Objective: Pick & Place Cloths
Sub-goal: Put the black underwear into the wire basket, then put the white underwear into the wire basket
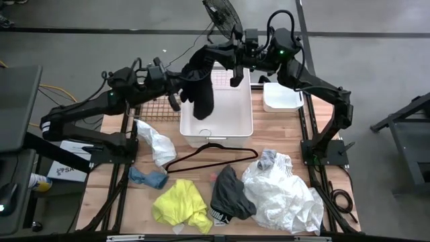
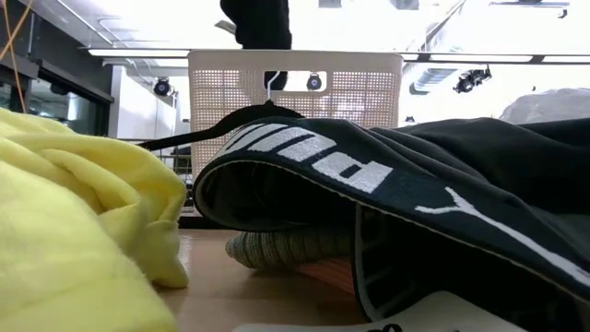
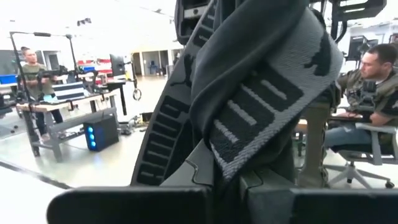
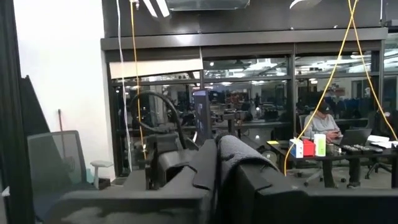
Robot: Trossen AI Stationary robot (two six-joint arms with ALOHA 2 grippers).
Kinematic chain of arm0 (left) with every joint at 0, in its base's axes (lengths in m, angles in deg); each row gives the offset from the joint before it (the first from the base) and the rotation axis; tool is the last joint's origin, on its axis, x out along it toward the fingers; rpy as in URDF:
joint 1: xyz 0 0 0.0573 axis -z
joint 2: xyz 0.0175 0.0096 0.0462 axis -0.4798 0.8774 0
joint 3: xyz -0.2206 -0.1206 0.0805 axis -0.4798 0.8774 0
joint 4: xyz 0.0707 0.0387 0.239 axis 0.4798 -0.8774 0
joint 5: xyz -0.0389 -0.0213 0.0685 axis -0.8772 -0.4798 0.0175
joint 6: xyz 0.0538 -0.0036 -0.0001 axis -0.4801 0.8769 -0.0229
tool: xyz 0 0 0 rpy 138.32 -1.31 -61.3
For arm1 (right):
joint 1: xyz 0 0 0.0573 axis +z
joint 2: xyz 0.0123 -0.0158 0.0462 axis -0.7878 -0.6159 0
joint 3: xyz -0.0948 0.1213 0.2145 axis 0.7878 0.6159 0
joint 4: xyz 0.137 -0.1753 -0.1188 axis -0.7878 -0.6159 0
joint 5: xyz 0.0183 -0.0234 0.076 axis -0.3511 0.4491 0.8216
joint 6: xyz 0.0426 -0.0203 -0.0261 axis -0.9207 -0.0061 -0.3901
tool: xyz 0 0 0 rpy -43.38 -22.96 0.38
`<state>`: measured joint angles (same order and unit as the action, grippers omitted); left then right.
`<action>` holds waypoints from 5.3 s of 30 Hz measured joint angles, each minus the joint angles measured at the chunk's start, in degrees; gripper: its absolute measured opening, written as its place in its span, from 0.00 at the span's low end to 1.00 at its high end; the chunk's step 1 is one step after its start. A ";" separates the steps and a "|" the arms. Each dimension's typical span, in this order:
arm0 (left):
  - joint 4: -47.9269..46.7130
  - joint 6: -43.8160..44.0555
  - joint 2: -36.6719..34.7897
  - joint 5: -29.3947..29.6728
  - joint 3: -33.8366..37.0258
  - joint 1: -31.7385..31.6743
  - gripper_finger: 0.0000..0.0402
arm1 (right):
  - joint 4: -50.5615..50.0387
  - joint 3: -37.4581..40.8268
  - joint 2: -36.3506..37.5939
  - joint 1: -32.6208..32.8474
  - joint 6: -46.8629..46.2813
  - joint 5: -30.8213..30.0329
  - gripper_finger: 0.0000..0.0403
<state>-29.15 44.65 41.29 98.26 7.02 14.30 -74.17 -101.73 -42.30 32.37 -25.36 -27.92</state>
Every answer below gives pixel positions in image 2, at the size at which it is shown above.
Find grey and pink knit beanie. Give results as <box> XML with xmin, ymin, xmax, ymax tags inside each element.
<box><xmin>224</xmin><ymin>228</ymin><xmax>357</xmax><ymax>296</ymax></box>

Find black underwear white-lettered waistband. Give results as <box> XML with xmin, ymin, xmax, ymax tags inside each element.
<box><xmin>192</xmin><ymin>114</ymin><xmax>590</xmax><ymax>332</ymax></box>

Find white cloth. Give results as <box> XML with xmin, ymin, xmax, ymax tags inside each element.
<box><xmin>499</xmin><ymin>87</ymin><xmax>590</xmax><ymax>125</ymax></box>

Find black clothes hanger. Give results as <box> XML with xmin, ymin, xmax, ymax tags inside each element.
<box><xmin>137</xmin><ymin>71</ymin><xmax>305</xmax><ymax>231</ymax></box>

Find white perforated laundry basket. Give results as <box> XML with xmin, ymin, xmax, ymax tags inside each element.
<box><xmin>187</xmin><ymin>49</ymin><xmax>406</xmax><ymax>180</ymax></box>

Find black ceiling track light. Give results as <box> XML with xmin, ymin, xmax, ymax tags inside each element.
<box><xmin>453</xmin><ymin>65</ymin><xmax>493</xmax><ymax>95</ymax></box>

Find yellow cloth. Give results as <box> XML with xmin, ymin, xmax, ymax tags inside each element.
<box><xmin>0</xmin><ymin>106</ymin><xmax>190</xmax><ymax>332</ymax></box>

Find ribbed ceiling air duct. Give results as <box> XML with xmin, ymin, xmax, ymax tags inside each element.
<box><xmin>408</xmin><ymin>67</ymin><xmax>456</xmax><ymax>97</ymax></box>

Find dark glass door frame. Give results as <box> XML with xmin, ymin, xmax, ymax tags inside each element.
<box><xmin>0</xmin><ymin>0</ymin><xmax>115</xmax><ymax>137</ymax></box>

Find orange hanging cable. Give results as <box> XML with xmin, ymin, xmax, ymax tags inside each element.
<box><xmin>0</xmin><ymin>0</ymin><xmax>34</xmax><ymax>113</ymax></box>

